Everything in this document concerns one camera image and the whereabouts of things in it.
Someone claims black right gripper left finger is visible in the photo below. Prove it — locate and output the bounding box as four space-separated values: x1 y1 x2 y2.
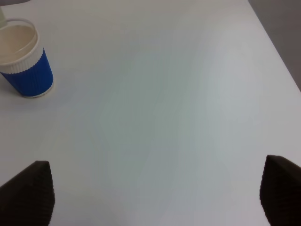
0 161 55 226

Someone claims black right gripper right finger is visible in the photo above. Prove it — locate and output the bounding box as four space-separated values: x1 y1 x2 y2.
259 155 301 226

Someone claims blue sleeved paper cup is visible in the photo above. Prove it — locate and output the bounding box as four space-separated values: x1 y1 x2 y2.
0 18 54 98

